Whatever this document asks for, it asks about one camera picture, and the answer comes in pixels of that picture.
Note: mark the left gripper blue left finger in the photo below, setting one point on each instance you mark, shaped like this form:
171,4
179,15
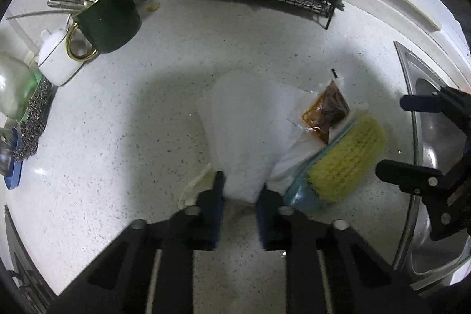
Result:
209,220

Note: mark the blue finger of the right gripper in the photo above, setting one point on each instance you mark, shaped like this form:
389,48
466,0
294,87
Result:
452,103
411,179

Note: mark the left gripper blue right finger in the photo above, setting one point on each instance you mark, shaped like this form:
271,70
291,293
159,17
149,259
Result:
272,219

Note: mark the yellow scrub brush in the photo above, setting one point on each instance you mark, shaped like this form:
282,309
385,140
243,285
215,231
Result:
336,171

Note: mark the white paper towel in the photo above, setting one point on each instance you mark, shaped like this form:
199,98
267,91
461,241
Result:
255,135

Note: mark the brown sauce packet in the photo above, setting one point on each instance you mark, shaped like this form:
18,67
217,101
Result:
327,111

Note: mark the steel wool scrubber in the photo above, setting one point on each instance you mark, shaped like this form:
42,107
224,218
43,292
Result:
31,128

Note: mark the small steel teapot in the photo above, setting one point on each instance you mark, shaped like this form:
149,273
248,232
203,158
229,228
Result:
6,151

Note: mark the white lidded jar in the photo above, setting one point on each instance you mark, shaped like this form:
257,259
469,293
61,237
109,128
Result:
53,60

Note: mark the dark green mug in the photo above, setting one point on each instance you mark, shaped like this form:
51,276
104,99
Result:
107,25

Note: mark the glass carafe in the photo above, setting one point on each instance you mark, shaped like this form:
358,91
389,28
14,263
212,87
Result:
19,82

